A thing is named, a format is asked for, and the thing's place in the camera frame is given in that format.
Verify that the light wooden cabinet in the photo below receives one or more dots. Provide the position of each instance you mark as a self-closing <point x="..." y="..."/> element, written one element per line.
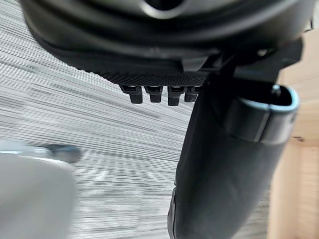
<point x="296" y="149"/>

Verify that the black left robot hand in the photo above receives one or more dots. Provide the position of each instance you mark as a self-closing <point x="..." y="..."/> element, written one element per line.
<point x="214" y="159"/>

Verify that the silver robot leg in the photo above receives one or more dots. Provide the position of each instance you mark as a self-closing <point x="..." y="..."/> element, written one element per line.
<point x="30" y="191"/>

